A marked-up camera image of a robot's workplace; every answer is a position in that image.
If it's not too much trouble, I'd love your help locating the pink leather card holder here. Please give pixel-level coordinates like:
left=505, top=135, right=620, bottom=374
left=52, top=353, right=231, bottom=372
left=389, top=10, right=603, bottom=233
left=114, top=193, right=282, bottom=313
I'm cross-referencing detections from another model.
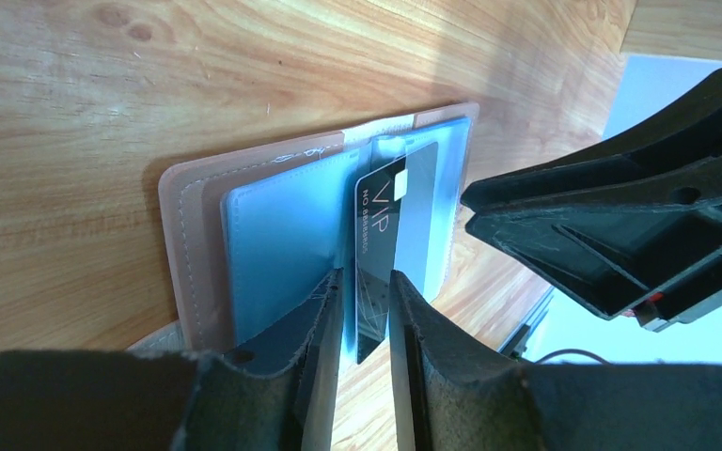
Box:
left=137, top=102, right=479, bottom=356

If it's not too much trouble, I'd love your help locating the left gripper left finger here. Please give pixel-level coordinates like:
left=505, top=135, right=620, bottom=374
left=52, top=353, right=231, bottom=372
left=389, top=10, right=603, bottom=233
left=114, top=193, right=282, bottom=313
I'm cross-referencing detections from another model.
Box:
left=0, top=270, right=343, bottom=450

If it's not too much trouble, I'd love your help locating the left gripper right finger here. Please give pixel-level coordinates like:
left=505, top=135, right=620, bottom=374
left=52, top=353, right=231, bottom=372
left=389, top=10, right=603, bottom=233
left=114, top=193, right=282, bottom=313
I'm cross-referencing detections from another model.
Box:
left=389, top=271, right=722, bottom=450

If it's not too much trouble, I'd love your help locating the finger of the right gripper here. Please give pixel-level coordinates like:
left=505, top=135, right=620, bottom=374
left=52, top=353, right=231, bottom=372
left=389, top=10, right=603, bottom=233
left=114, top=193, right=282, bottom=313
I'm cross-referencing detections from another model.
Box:
left=461, top=69, right=722, bottom=211
left=466, top=211, right=722, bottom=332

